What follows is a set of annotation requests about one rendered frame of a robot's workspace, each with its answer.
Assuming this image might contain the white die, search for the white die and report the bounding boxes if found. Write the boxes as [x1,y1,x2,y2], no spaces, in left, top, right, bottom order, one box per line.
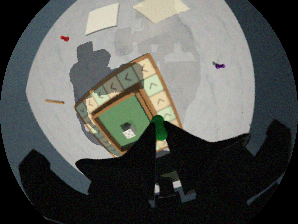
[122,125,136,139]

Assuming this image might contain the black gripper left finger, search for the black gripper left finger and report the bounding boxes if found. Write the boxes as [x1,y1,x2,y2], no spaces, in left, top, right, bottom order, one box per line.
[74,123,157,201]

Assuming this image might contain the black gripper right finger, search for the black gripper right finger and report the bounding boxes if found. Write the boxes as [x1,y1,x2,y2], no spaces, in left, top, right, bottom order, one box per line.
[164,121,251,196]

